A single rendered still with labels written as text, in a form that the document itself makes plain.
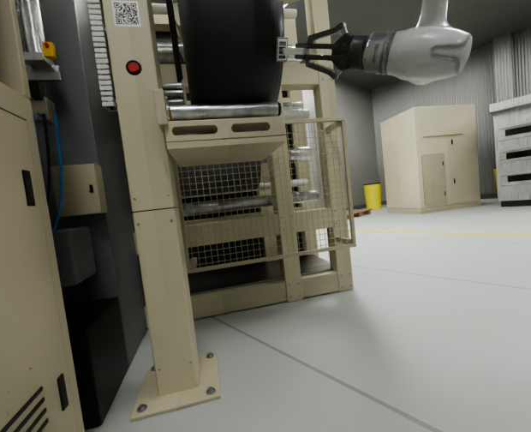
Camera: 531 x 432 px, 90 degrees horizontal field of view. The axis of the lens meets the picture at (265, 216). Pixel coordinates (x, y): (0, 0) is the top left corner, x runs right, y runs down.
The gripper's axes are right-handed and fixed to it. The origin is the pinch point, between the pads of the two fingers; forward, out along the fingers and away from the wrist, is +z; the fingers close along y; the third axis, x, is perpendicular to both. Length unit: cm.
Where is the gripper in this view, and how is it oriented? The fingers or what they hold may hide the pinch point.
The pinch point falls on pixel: (295, 51)
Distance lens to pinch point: 89.7
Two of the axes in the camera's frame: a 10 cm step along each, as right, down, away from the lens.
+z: -8.3, -3.1, 4.6
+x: 5.5, -4.5, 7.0
